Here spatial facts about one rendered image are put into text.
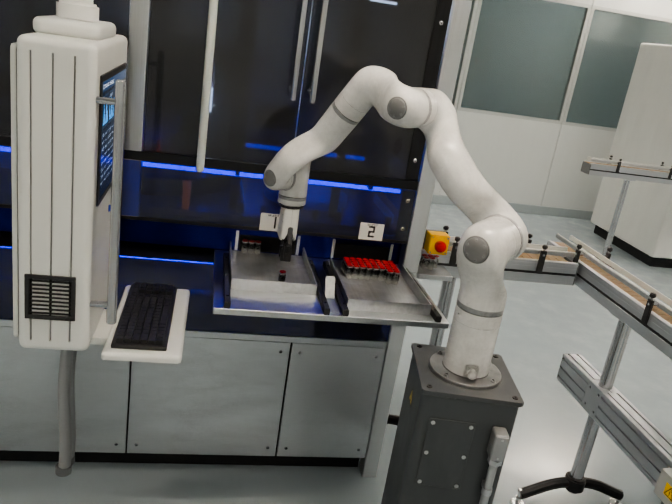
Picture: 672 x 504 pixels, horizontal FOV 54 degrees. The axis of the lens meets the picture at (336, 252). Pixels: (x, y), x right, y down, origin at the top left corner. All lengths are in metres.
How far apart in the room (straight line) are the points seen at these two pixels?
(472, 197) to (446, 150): 0.13
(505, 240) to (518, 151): 5.97
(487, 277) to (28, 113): 1.10
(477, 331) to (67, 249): 1.01
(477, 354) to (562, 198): 6.27
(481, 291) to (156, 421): 1.37
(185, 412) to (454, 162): 1.39
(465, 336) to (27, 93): 1.16
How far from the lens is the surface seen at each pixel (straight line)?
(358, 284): 2.16
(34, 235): 1.69
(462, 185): 1.64
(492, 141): 7.39
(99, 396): 2.51
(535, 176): 7.69
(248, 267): 2.17
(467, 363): 1.73
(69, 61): 1.59
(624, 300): 2.52
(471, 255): 1.57
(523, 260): 2.62
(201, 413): 2.52
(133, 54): 2.12
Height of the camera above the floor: 1.66
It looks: 19 degrees down
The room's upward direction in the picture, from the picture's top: 9 degrees clockwise
